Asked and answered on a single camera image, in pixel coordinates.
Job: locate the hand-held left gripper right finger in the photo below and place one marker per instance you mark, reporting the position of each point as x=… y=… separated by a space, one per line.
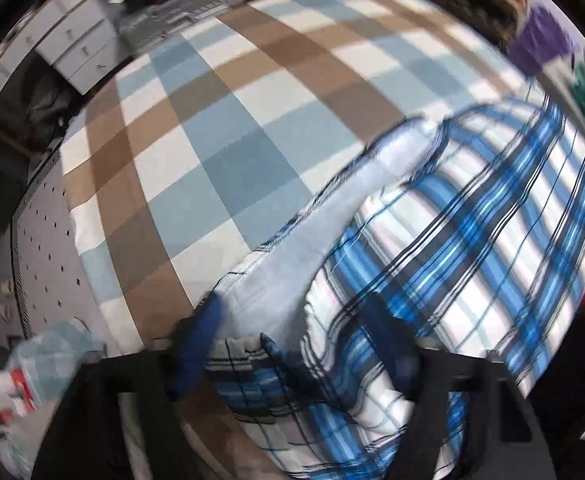
x=397 y=360

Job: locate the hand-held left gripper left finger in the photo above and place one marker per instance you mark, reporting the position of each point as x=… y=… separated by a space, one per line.
x=197 y=345

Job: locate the blue plaid shirt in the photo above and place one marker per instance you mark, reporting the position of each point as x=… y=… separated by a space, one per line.
x=472 y=240

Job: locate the clear plastic bag clutter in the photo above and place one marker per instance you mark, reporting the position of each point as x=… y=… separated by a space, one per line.
x=7 y=410

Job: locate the checkered tablecloth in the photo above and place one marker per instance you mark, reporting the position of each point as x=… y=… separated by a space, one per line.
x=212 y=135

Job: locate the black backpack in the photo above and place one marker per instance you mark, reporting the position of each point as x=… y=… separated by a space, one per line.
x=47 y=110

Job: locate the white desk with drawers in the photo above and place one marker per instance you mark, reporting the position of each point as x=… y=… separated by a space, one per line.
x=72 y=45

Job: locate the silver suitcase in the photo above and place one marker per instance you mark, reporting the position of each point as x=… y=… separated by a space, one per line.
x=182 y=10

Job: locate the purple bag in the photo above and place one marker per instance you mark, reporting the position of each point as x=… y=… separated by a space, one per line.
x=542 y=40

